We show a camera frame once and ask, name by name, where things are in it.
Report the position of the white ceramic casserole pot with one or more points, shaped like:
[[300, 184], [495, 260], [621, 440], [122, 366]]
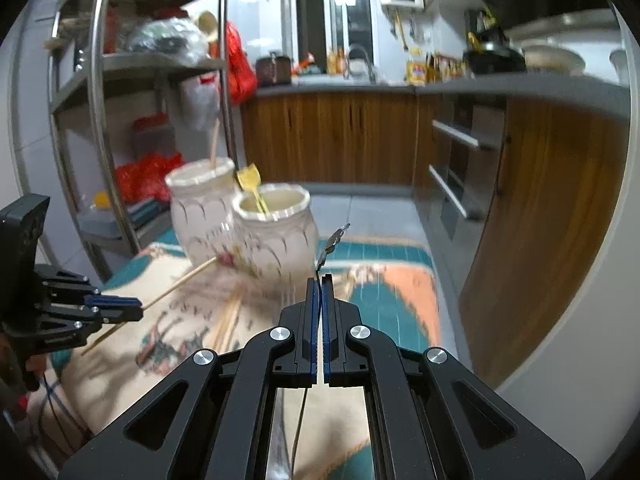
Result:
[[552, 58]]

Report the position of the yellow tin can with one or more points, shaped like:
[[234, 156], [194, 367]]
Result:
[[416, 68]]

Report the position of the hanging red plastic bag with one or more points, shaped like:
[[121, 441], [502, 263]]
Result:
[[243, 81]]

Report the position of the wooden base cabinets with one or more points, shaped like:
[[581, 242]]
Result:
[[559, 176]]

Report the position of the rear white ceramic jar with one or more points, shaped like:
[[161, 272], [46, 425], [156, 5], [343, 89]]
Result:
[[201, 197]]

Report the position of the yellow tulip pick in jar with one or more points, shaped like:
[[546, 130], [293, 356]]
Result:
[[249, 180]]

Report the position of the kitchen faucet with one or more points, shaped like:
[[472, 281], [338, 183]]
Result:
[[359, 65]]

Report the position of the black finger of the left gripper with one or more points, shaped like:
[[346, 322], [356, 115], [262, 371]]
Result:
[[110, 316]]

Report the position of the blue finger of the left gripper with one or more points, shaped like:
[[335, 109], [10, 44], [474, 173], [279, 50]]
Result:
[[107, 302]]

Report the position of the steel shelving rack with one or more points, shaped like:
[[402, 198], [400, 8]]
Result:
[[111, 75]]

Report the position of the patterned quilted table mat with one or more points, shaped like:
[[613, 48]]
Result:
[[393, 285]]

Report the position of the front white ceramic jar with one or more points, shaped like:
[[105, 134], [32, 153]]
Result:
[[281, 245]]

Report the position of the white plastic bag hanging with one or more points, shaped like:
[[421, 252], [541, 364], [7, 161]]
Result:
[[200, 101]]

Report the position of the white ceramic jar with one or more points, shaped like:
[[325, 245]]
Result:
[[201, 197], [281, 245]]

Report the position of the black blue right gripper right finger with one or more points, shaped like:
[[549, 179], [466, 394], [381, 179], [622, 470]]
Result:
[[429, 416]]

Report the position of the built-in steel oven drawers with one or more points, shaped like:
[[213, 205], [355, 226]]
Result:
[[469, 133]]

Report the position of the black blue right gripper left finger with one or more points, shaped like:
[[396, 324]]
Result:
[[211, 417]]

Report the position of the black wok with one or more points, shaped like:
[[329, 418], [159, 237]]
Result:
[[493, 56]]

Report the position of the clear plastic bag on shelf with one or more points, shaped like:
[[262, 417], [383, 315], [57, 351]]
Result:
[[176, 37]]

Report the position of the electric rice cooker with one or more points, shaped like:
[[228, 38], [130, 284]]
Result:
[[273, 70]]

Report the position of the window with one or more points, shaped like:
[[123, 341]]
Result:
[[327, 32]]

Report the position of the silver flower spoon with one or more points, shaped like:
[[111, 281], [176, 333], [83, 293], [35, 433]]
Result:
[[328, 248]]

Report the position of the red bag on lower shelf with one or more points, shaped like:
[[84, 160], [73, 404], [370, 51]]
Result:
[[145, 178]]

